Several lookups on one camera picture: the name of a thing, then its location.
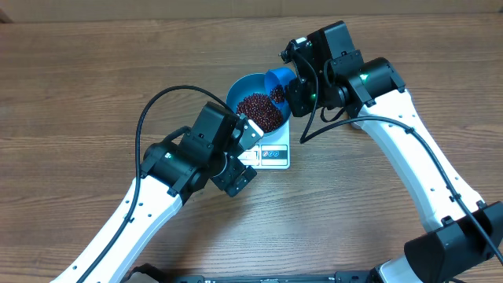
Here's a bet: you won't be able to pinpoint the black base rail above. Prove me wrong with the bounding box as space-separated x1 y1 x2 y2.
125 263 378 283

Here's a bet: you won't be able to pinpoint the teal metal bowl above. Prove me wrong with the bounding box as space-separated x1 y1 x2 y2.
226 73 292 128

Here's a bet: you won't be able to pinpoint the blue plastic measuring scoop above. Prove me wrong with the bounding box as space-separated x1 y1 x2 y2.
264 68 296 109

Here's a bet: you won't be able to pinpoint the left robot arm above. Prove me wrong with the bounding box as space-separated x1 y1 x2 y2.
55 102 263 282

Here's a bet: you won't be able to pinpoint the red beans in bowl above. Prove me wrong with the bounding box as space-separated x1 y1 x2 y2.
237 93 284 133

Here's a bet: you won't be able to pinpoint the red beans in scoop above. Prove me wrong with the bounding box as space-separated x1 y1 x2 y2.
270 85 285 104

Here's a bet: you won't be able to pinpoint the white digital kitchen scale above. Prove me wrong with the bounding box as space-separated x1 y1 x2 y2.
239 120 290 170

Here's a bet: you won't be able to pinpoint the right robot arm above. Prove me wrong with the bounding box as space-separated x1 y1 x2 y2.
281 21 502 282

